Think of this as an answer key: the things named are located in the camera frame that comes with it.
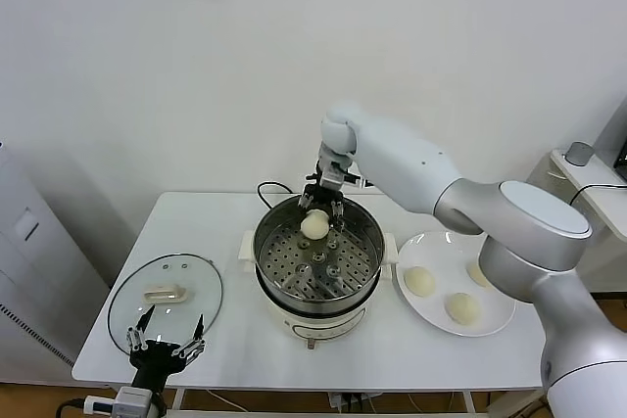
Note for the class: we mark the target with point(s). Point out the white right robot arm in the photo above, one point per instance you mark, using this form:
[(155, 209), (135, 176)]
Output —
[(406, 163)]

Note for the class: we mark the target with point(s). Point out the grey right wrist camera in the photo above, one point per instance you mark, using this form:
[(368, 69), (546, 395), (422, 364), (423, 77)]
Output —
[(334, 174)]

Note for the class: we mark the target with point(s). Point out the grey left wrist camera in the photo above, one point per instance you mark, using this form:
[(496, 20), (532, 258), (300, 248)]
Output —
[(122, 398)]

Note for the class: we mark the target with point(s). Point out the glass pot lid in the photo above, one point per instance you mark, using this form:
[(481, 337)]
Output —
[(166, 294)]

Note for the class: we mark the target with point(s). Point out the white round plate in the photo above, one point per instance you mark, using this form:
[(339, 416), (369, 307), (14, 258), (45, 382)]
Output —
[(436, 310)]

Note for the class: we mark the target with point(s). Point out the white steamed baozi bun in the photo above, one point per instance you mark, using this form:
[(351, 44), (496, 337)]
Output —
[(419, 282), (463, 309), (314, 225), (475, 274)]

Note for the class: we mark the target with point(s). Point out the white side desk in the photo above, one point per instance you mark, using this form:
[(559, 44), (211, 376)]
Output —
[(607, 193)]

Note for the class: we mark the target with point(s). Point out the white table leg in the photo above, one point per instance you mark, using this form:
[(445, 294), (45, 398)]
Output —
[(468, 401), (178, 398)]

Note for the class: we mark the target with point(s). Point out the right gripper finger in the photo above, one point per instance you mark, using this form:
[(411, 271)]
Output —
[(338, 212), (304, 202)]

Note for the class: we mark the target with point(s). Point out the power strip under table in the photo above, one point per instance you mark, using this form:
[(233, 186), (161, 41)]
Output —
[(352, 399)]

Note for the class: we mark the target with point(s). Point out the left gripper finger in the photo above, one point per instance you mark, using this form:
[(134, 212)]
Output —
[(193, 344), (134, 337)]

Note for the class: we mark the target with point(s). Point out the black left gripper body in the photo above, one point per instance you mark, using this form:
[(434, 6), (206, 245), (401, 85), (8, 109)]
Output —
[(157, 359)]

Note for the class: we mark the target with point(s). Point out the grey white cabinet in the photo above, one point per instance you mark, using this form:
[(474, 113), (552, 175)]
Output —
[(29, 261)]

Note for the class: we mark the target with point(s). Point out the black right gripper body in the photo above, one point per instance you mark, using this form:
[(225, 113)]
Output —
[(321, 195)]

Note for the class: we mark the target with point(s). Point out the perforated steel steamer basket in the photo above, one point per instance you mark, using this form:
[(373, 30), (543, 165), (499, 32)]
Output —
[(362, 254)]

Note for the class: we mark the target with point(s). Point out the black monitor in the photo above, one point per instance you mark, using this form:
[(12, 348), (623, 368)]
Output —
[(622, 153)]

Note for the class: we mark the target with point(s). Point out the cream electric cooker base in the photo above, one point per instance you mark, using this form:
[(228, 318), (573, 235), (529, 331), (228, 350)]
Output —
[(318, 327)]

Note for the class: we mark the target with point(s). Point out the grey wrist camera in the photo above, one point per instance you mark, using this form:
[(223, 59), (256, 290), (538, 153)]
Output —
[(334, 174), (122, 398)]

